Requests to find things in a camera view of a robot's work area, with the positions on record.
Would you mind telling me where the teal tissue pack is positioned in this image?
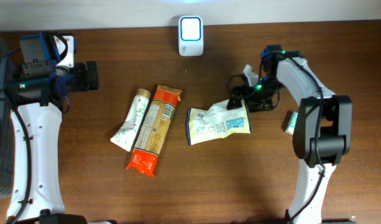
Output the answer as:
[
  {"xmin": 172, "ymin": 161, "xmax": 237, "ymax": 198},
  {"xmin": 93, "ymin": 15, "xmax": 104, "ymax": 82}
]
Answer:
[{"xmin": 285, "ymin": 111, "xmax": 298, "ymax": 135}]

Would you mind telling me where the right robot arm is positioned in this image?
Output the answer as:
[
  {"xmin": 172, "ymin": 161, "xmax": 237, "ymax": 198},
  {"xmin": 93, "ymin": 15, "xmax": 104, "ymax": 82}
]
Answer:
[{"xmin": 227, "ymin": 45, "xmax": 352, "ymax": 223}]

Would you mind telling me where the cream snack bag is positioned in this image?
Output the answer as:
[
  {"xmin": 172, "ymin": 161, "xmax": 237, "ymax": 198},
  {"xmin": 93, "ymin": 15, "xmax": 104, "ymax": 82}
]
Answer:
[{"xmin": 186, "ymin": 100, "xmax": 252, "ymax": 146}]

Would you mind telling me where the white barcode scanner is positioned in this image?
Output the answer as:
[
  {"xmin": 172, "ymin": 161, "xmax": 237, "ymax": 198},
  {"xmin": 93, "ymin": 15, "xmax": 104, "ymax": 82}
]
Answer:
[{"xmin": 178, "ymin": 15, "xmax": 204, "ymax": 57}]

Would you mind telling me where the orange spaghetti package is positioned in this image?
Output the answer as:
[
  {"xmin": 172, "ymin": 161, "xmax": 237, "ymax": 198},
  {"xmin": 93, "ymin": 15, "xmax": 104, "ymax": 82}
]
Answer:
[{"xmin": 126, "ymin": 85, "xmax": 183, "ymax": 177}]

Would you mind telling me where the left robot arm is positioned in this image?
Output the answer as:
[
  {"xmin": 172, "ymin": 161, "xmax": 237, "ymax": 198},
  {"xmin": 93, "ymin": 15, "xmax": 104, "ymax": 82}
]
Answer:
[{"xmin": 4, "ymin": 31, "xmax": 99, "ymax": 223}]

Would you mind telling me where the white tube with brown cap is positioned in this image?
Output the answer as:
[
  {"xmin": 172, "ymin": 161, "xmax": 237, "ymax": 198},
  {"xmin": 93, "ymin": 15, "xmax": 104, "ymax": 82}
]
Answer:
[{"xmin": 110, "ymin": 88, "xmax": 150, "ymax": 152}]

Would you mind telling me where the grey plastic mesh basket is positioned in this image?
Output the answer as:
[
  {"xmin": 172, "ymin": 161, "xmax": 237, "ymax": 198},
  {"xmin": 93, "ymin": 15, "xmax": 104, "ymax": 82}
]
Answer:
[{"xmin": 0, "ymin": 37, "xmax": 14, "ymax": 199}]

